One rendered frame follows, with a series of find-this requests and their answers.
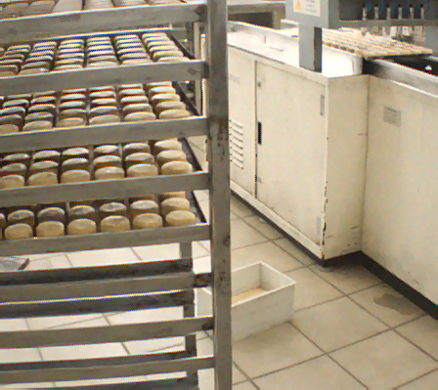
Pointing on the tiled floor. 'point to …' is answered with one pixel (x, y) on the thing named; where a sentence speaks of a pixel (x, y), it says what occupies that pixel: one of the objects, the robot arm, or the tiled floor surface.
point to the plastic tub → (254, 299)
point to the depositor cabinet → (298, 148)
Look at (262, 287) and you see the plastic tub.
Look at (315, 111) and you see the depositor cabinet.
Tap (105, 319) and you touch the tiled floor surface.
